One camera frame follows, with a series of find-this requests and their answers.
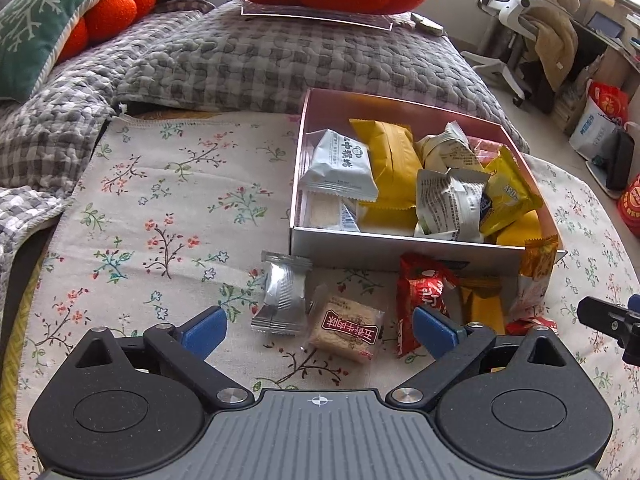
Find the small red snack packet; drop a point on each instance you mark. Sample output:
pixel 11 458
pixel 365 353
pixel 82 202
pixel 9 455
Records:
pixel 525 326

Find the yellow woven mat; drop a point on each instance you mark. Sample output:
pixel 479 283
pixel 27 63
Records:
pixel 10 385

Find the white triangular snack packet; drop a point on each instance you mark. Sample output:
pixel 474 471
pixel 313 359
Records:
pixel 447 147

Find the laptop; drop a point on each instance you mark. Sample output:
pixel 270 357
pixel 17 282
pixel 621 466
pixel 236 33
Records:
pixel 605 24

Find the silver ridged snack packet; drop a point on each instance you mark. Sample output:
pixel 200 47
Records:
pixel 282 295

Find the clear rice cracker packet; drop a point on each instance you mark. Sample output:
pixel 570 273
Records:
pixel 322 212

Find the plain yellow snack packet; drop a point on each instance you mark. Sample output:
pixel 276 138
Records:
pixel 390 165

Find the orange stick snack packet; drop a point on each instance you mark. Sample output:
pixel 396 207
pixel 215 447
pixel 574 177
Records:
pixel 482 305

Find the floral tablecloth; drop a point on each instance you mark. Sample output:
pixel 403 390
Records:
pixel 165 240

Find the pink candy packet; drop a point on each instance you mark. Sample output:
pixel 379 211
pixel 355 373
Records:
pixel 487 147

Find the white shopping bag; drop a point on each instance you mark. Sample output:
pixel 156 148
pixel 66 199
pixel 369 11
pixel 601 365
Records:
pixel 592 132

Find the yellow snack packet blue label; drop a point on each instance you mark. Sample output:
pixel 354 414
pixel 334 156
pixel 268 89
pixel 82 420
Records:
pixel 510 190

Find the white office chair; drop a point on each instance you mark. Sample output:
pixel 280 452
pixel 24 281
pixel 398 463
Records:
pixel 510 10

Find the small white packet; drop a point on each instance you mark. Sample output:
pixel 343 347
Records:
pixel 426 24

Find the beige candy packet red label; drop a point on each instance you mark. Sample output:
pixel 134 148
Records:
pixel 345 330

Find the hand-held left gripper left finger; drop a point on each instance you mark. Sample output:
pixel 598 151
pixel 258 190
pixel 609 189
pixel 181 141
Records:
pixel 205 330

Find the yellow snack packet small label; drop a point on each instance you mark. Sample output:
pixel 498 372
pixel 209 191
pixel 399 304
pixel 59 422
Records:
pixel 520 232

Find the clear plastic bag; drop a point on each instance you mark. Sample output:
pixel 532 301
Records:
pixel 310 16

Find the orange printed snack packet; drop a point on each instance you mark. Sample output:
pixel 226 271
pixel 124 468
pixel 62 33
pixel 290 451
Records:
pixel 537 270

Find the grey checked quilt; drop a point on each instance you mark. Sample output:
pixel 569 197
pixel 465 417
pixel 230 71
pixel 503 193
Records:
pixel 250 60

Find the small orange pumpkin cushion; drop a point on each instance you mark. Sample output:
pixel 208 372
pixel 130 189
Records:
pixel 110 10

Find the grey triangular snack packet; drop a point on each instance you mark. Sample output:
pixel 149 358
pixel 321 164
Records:
pixel 447 202

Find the wooden desk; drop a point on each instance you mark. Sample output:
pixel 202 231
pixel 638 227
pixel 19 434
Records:
pixel 617 65

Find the pink cardboard box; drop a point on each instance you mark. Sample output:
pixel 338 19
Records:
pixel 320 247

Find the white snack packet black print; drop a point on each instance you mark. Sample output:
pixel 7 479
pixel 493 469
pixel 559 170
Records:
pixel 340 167

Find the red gift bag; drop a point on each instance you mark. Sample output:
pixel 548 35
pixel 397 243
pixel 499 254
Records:
pixel 610 102

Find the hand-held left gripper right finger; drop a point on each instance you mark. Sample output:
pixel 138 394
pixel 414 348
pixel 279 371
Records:
pixel 435 331

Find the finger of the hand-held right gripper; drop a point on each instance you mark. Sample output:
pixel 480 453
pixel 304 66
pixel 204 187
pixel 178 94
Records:
pixel 635 302
pixel 602 311

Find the green pillow white branch print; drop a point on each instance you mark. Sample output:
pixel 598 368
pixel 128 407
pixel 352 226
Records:
pixel 35 25

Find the beige coat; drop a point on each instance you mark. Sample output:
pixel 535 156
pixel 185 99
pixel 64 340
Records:
pixel 557 35

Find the red round printed bag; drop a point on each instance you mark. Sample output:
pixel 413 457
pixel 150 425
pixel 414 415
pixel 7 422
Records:
pixel 631 207

